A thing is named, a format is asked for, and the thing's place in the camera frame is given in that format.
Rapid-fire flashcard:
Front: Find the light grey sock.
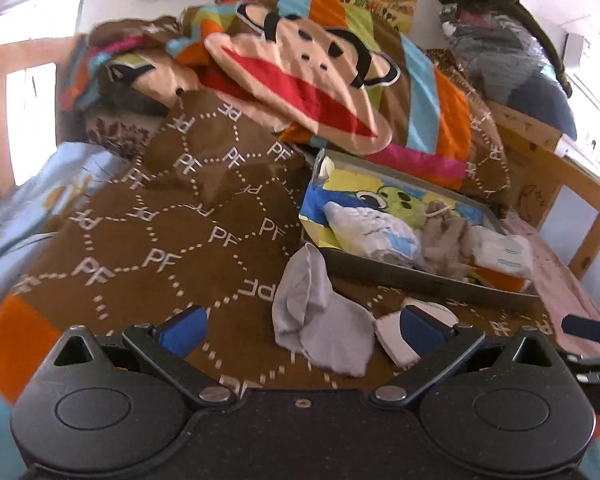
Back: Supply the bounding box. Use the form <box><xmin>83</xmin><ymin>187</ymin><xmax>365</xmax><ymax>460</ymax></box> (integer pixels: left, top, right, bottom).
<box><xmin>271</xmin><ymin>242</ymin><xmax>377</xmax><ymax>378</ymax></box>

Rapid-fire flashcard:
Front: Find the white grey sock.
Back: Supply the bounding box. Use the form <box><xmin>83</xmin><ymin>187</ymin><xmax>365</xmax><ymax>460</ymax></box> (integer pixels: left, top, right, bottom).
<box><xmin>375</xmin><ymin>299</ymin><xmax>458</xmax><ymax>368</ymax></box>

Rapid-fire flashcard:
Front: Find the white wall box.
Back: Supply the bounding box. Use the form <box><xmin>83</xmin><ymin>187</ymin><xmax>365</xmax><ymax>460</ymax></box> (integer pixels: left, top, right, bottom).
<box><xmin>562</xmin><ymin>32</ymin><xmax>589</xmax><ymax>67</ymax></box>

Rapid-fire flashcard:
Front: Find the white cabinet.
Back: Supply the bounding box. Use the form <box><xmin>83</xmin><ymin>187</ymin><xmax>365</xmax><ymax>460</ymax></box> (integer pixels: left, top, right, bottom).
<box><xmin>555</xmin><ymin>130</ymin><xmax>600</xmax><ymax>182</ymax></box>

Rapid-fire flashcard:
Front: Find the grey beige sock with cord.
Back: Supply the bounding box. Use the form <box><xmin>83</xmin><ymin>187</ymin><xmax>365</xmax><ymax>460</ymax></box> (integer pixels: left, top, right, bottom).
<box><xmin>415</xmin><ymin>200</ymin><xmax>486</xmax><ymax>283</ymax></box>

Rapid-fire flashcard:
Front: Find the monkey print striped quilt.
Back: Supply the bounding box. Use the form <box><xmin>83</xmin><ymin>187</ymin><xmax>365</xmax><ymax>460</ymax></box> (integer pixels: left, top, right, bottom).
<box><xmin>0</xmin><ymin>0</ymin><xmax>561</xmax><ymax>411</ymax></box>

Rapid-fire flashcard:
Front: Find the wooden bed frame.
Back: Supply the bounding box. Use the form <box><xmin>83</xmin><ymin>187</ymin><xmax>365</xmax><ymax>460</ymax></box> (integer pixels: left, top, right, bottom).
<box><xmin>0</xmin><ymin>35</ymin><xmax>600</xmax><ymax>282</ymax></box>

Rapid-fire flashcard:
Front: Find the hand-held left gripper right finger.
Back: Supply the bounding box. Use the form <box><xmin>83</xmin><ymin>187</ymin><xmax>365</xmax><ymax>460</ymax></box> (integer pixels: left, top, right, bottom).
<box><xmin>371</xmin><ymin>305</ymin><xmax>556</xmax><ymax>407</ymax></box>

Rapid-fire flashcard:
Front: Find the white sock with blue print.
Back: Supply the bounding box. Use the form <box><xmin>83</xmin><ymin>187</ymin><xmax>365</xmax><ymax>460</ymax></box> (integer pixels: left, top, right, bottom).
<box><xmin>324</xmin><ymin>200</ymin><xmax>423</xmax><ymax>264</ymax></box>

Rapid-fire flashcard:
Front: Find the pink floral sheet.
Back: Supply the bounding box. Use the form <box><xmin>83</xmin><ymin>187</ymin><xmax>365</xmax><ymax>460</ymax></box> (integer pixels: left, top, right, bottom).
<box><xmin>505</xmin><ymin>210</ymin><xmax>600</xmax><ymax>322</ymax></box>

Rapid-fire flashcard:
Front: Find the light blue cloth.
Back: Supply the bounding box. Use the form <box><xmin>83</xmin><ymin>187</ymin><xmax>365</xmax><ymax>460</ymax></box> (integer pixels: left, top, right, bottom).
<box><xmin>0</xmin><ymin>140</ymin><xmax>127</xmax><ymax>307</ymax></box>

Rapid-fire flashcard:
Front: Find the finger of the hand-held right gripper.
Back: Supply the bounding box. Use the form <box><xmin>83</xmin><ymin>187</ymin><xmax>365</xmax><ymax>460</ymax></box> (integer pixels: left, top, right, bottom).
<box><xmin>562</xmin><ymin>314</ymin><xmax>600</xmax><ymax>346</ymax></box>

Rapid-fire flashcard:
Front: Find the grey blue clothes pile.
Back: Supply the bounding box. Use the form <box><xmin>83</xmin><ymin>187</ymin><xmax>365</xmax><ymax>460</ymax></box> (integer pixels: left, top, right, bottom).
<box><xmin>440</xmin><ymin>2</ymin><xmax>579</xmax><ymax>142</ymax></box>

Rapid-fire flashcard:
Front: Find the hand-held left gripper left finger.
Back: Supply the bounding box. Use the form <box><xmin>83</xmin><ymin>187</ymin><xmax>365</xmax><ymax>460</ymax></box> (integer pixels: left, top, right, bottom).
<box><xmin>52</xmin><ymin>306</ymin><xmax>236</xmax><ymax>408</ymax></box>

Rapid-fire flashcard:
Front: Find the grey tray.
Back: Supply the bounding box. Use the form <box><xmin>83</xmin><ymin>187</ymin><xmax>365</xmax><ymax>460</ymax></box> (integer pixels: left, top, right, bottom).
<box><xmin>297</xmin><ymin>147</ymin><xmax>543</xmax><ymax>312</ymax></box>

